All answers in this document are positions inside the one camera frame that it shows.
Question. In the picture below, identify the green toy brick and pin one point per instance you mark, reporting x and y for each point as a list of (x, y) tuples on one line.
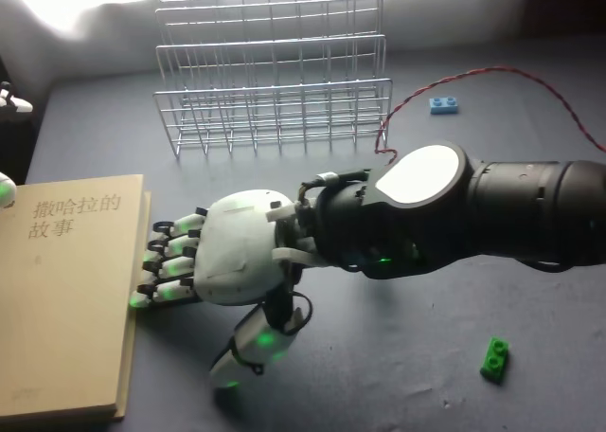
[(495, 361)]

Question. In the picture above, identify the blue toy brick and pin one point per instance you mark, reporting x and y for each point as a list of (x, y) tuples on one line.
[(444, 106)]

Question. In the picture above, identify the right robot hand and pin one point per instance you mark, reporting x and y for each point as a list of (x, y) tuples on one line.
[(237, 247)]

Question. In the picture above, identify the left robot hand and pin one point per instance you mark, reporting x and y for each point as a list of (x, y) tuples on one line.
[(23, 105)]

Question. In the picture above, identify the beige paperback book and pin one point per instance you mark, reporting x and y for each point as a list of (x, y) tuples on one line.
[(66, 299)]

